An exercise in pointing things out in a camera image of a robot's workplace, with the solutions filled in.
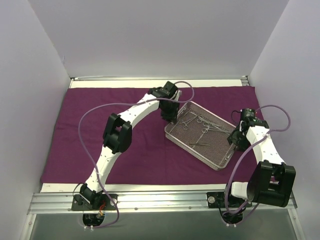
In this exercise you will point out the aluminium front frame rail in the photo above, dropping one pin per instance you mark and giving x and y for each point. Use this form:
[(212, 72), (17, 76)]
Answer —
[(127, 202)]

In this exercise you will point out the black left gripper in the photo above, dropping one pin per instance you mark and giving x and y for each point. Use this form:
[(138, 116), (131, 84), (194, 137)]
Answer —
[(169, 115)]

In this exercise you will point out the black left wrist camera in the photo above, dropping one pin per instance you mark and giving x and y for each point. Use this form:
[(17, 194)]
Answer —
[(168, 91)]

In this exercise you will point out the steel surgical scissors left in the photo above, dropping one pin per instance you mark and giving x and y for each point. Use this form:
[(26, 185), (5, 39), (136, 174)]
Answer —
[(185, 122)]

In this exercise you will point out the steel forceps right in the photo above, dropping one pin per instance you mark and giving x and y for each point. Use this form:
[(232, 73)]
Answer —
[(218, 128)]

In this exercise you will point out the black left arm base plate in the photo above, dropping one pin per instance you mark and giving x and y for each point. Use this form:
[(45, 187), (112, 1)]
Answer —
[(110, 200)]

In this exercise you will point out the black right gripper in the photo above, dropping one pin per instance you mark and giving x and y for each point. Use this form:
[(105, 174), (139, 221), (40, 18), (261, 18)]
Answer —
[(235, 137)]

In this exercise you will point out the steel forceps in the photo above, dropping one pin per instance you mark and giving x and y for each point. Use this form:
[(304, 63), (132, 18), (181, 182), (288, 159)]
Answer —
[(206, 127), (218, 128)]

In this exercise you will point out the wire mesh instrument tray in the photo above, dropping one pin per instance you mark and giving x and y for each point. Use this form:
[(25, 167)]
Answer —
[(219, 153)]

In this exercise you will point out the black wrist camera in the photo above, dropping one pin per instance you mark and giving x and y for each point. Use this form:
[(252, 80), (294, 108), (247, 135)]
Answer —
[(245, 113), (168, 91)]

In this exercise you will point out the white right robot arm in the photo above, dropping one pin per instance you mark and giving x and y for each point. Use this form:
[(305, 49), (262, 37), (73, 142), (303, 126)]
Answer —
[(272, 180)]

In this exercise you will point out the aluminium back rail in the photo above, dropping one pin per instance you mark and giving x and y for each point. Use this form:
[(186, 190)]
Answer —
[(140, 78)]

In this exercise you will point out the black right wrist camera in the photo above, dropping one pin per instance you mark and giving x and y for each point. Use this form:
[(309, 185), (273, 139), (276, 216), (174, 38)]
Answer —
[(245, 113)]

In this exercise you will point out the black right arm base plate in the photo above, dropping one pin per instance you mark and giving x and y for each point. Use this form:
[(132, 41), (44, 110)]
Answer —
[(216, 199)]

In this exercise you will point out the aluminium right side rail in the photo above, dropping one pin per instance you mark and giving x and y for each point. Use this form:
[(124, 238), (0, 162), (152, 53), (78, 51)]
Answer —
[(245, 81)]

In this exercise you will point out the steel tweezers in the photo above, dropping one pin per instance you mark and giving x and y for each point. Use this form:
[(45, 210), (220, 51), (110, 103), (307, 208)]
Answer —
[(198, 144)]

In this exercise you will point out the steel forceps centre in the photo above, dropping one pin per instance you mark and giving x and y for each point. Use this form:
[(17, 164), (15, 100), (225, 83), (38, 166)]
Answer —
[(206, 127)]

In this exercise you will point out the purple cloth wrap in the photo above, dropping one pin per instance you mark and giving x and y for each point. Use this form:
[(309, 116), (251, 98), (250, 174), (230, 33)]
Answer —
[(151, 159)]

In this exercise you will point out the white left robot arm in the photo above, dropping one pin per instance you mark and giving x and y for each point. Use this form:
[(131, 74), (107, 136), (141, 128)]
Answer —
[(117, 135)]

